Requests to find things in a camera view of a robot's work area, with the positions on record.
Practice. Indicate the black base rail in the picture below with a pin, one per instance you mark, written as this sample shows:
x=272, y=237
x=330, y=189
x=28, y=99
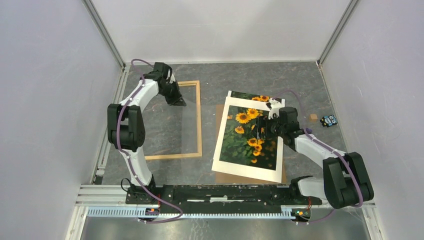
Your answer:
x=217, y=198

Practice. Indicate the wooden picture frame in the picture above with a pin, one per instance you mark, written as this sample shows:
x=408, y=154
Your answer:
x=175, y=132

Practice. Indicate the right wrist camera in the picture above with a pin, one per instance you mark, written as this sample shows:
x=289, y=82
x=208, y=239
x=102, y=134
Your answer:
x=274, y=104

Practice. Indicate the white photo mat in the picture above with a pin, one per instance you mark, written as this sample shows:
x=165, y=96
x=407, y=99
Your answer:
x=245, y=172

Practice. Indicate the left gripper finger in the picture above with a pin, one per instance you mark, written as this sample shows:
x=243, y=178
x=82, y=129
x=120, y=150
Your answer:
x=178, y=100
x=172, y=99

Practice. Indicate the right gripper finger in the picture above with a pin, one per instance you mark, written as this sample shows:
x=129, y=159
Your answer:
x=258, y=135
x=262, y=124

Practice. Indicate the small wooden cube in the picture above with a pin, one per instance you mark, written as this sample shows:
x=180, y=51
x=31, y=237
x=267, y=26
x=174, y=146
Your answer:
x=313, y=117

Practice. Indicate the black blue toy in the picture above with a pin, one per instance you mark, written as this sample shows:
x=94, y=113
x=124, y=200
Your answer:
x=328, y=121

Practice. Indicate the brown backing board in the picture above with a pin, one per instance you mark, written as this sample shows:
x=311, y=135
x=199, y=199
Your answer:
x=232, y=179

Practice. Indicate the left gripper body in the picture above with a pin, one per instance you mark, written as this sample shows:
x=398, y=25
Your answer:
x=172, y=88

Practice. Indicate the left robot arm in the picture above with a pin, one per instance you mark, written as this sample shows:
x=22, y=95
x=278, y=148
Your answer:
x=125, y=124

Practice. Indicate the sunflower photo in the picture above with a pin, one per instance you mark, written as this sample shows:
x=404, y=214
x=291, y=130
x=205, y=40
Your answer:
x=254, y=97

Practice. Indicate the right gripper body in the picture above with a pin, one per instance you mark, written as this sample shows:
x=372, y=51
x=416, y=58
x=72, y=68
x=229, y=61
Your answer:
x=275, y=127

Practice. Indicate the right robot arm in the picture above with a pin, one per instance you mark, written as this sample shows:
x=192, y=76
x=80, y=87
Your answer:
x=345, y=181

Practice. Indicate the white slotted cable duct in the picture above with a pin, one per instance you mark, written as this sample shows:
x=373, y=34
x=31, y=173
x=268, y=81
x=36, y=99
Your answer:
x=149, y=213

